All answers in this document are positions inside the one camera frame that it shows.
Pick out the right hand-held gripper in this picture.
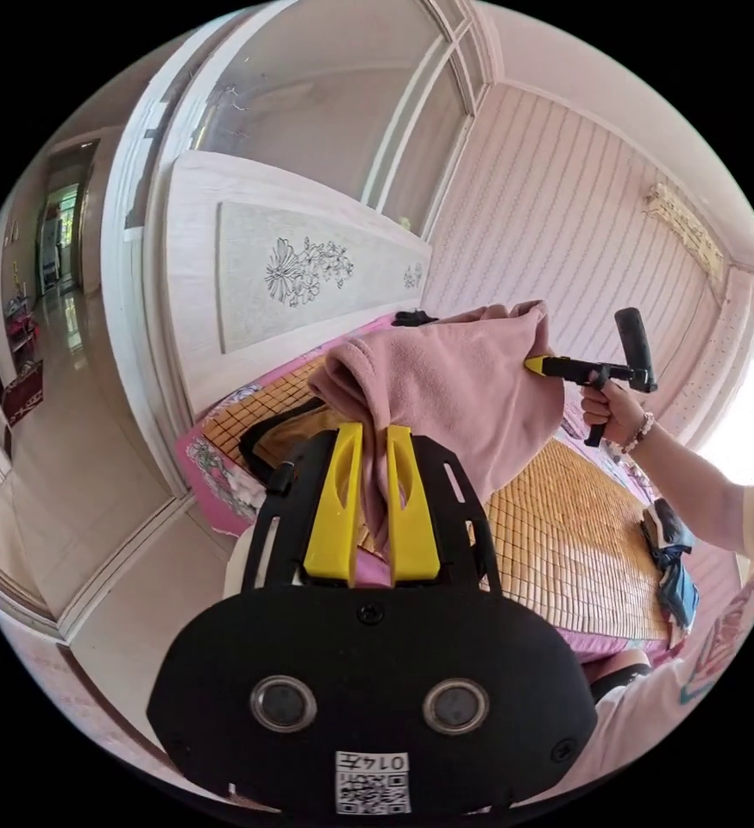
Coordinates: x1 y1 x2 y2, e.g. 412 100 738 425
524 355 660 449

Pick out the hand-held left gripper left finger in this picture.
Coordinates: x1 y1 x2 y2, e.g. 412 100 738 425
304 423 365 588

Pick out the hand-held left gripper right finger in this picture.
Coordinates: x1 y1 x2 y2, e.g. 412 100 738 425
386 425 443 588

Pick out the pink hoodie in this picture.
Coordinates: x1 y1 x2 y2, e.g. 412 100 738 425
308 299 567 559

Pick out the person's right forearm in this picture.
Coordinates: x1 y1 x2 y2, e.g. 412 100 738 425
621 413 752 552

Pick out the person's right hand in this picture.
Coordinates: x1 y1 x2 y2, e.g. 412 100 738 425
580 380 651 449

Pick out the bed with woven mat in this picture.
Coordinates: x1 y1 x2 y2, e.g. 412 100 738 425
168 152 744 671

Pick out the bright window with curtain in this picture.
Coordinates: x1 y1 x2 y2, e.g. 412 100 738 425
671 263 754 487

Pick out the pile of clothes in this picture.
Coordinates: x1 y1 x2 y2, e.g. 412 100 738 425
638 496 702 632

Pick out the person's body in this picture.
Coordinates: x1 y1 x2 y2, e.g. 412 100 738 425
561 473 754 806

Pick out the red patterned rug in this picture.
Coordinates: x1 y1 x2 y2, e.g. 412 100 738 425
0 359 47 430

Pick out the large glass window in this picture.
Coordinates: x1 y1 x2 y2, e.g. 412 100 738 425
173 0 492 237

